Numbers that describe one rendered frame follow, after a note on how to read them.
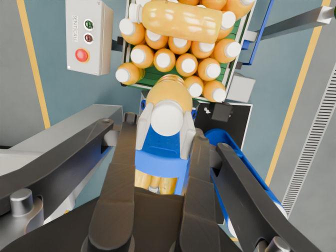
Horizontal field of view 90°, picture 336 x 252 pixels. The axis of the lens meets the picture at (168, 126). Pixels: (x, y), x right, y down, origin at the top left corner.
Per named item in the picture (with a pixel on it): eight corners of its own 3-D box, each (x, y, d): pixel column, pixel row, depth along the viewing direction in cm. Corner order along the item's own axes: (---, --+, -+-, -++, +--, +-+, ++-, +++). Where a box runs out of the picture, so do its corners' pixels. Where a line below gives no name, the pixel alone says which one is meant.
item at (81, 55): (76, 60, 51) (74, 60, 50) (76, 47, 50) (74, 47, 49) (88, 63, 51) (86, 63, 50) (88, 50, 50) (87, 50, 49)
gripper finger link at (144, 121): (141, 151, 16) (133, 149, 15) (149, 124, 22) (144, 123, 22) (146, 121, 14) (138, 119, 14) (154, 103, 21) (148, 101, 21)
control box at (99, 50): (82, 68, 62) (66, 69, 52) (83, 4, 54) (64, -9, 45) (110, 73, 62) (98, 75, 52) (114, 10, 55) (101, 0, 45)
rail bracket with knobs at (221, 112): (201, 111, 76) (205, 118, 67) (206, 95, 74) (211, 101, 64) (223, 115, 77) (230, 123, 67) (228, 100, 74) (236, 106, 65)
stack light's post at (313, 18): (217, 49, 148) (315, 21, 46) (219, 44, 147) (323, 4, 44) (222, 50, 148) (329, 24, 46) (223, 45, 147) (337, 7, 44)
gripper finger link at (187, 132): (188, 130, 15) (196, 131, 15) (185, 109, 21) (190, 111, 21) (179, 159, 16) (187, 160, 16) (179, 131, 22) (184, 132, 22)
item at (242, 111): (180, 212, 218) (181, 222, 204) (193, 97, 164) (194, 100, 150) (220, 214, 217) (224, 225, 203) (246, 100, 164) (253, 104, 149)
